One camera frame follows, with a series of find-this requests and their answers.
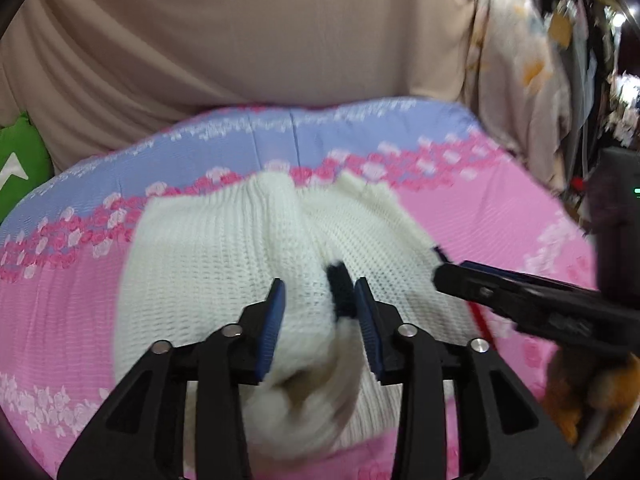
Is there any white knitted sweater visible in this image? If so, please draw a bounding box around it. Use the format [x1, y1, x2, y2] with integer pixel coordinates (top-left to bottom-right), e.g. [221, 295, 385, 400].
[113, 172, 480, 466]

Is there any green plush pillow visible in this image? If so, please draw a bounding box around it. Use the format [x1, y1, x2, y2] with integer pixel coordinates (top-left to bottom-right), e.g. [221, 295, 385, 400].
[0, 113, 54, 220]

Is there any beige fabric headboard cover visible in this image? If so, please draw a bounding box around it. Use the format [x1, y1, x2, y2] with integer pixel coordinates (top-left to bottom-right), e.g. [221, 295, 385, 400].
[1, 0, 475, 170]

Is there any floral cream hanging cloth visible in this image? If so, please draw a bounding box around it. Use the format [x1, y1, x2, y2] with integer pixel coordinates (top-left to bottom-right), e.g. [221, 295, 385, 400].
[463, 0, 572, 194]

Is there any pink floral bed sheet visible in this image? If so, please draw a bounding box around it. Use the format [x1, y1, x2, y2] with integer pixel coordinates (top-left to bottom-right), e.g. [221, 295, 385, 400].
[1, 99, 594, 474]

